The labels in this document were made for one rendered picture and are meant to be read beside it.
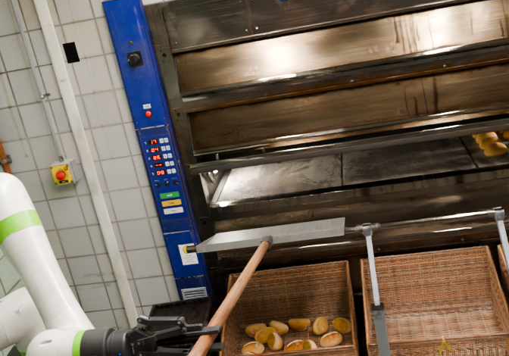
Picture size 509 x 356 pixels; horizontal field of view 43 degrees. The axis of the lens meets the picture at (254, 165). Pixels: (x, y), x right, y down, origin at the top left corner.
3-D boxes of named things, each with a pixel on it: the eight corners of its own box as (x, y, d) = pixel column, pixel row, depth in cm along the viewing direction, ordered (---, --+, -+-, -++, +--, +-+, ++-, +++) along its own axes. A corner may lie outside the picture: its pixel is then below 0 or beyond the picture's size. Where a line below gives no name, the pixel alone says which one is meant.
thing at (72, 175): (60, 180, 294) (54, 160, 291) (81, 177, 292) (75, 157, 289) (54, 186, 287) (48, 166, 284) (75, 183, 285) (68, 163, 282)
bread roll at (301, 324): (308, 317, 285) (308, 330, 283) (311, 319, 291) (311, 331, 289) (286, 317, 288) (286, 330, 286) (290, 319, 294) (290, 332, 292)
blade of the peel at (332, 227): (344, 235, 230) (342, 227, 230) (196, 253, 239) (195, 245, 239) (345, 217, 265) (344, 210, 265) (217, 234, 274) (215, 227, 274)
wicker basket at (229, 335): (239, 323, 306) (227, 273, 297) (357, 310, 297) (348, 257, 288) (224, 391, 261) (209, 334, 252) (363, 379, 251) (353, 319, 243)
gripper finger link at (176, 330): (142, 341, 139) (141, 335, 139) (190, 327, 137) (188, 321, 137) (137, 348, 135) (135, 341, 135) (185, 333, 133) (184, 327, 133)
